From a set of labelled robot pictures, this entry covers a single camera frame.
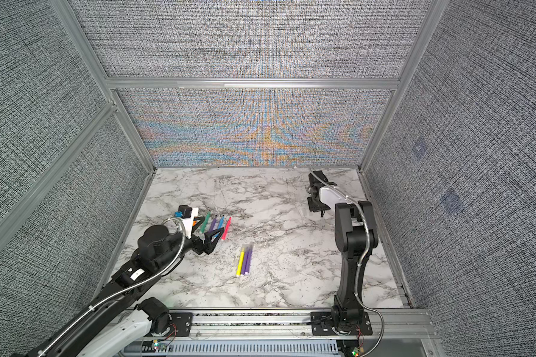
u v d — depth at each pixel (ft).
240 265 2.81
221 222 3.21
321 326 2.36
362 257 1.80
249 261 2.86
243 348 2.30
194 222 2.04
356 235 1.80
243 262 2.83
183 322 2.41
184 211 1.94
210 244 2.06
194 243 2.02
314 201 2.69
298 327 2.44
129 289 1.60
